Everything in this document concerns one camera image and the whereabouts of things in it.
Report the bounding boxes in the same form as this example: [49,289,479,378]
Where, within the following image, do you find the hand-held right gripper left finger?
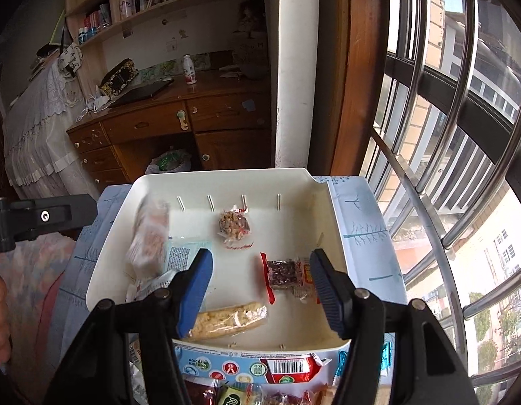
[43,247,214,405]

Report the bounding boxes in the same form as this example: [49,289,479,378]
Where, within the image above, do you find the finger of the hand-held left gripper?
[0,194,98,254]

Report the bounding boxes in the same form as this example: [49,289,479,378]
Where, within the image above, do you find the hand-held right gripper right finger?
[309,248,479,405]

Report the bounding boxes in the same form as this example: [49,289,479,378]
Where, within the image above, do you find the light blue snack packet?
[165,238,214,279]

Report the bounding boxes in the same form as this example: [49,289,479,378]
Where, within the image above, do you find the white and red snack packet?
[125,270,179,304]

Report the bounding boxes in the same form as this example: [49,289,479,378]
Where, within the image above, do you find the red bean snack packet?
[259,252,324,305]

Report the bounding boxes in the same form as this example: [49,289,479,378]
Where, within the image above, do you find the clear cake packet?
[125,197,170,279]

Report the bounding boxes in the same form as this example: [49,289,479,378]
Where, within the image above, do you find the white plastic bin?
[85,168,408,353]

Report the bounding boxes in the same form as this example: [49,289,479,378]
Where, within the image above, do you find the small clear nut packet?
[218,205,255,250]

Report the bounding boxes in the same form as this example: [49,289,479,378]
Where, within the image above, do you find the brown snowflake snack packet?
[182,377,219,405]

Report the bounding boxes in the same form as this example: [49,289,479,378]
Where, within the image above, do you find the pastel floral quilt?
[7,234,78,389]

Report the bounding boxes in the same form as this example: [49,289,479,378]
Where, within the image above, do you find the small teal candy packet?
[335,332,392,380]

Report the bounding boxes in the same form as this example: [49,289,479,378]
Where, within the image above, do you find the blue biscuit pack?
[174,344,332,386]

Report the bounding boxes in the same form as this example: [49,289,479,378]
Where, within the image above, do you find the white lace cloth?
[3,51,101,203]

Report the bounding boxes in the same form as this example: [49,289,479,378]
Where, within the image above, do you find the green plastic bag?
[144,150,193,176]

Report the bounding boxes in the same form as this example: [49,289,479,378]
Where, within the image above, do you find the black gold patterned bag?
[98,58,140,99]

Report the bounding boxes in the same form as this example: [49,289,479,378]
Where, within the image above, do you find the dark laptop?
[111,77,174,108]

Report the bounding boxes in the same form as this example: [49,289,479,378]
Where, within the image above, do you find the patterned cloth pouch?
[58,43,84,77]

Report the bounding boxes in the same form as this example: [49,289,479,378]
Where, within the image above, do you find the wooden desk with drawers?
[66,67,273,195]

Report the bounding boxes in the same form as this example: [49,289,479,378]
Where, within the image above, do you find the white bottle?
[182,53,199,86]

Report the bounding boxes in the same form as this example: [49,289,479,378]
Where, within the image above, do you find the white column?
[272,0,320,169]

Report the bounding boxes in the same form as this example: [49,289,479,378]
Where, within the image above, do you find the small doll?
[237,0,265,36]

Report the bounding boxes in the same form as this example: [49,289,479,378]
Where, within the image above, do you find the white cable bundle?
[79,95,111,114]

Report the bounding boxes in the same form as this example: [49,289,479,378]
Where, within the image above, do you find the wooden window frame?
[317,0,389,178]

